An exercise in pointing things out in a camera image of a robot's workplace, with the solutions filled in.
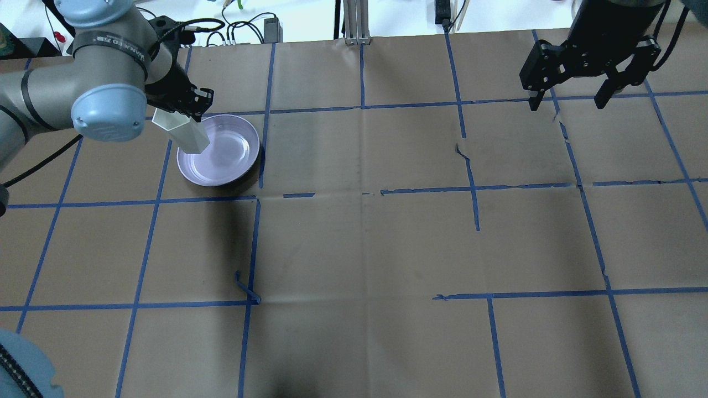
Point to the black power brick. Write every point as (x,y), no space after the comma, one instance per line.
(272,31)

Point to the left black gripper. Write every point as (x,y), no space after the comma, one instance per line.
(167,84)

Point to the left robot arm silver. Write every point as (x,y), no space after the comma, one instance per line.
(121,64)

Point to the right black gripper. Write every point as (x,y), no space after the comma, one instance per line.
(608,33)

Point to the lilac plate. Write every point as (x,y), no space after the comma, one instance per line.
(233,149)

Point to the brown paper table cover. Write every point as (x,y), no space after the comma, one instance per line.
(411,229)

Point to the aluminium frame post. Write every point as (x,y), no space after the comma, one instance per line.
(356,22)

